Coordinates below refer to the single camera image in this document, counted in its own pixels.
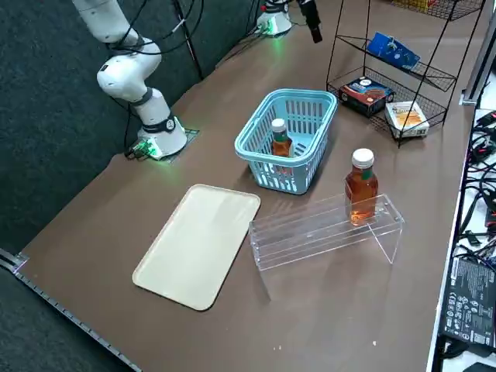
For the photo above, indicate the yellow wafer box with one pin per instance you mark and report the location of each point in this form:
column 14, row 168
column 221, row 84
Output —
column 420, row 3

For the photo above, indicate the cream plastic tray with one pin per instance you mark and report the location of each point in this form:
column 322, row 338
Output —
column 193, row 248

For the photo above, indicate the white cracker box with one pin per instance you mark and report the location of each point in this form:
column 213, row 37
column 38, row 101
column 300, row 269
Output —
column 407, row 118

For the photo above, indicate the black labelled power adapter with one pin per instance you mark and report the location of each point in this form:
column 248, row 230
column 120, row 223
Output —
column 469, row 302

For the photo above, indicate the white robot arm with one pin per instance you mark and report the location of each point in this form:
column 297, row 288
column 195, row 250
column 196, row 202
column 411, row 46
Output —
column 155, row 112
column 277, row 23

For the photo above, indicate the clear acrylic shelf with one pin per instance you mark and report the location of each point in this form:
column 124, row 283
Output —
column 329, row 236

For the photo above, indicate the light blue plastic basket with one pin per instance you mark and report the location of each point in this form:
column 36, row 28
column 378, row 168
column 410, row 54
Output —
column 284, row 188

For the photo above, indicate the blue Oreo cookie box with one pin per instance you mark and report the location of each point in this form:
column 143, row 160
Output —
column 395, row 52

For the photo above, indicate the dark chocolate cookie box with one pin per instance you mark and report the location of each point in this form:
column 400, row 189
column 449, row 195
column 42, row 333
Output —
column 364, row 95

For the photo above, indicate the aluminium profile post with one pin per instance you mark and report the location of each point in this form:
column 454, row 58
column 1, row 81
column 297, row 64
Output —
column 478, row 58

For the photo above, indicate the amber tea bottle white cap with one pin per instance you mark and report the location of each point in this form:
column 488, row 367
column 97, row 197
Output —
column 360, row 186
column 281, row 145

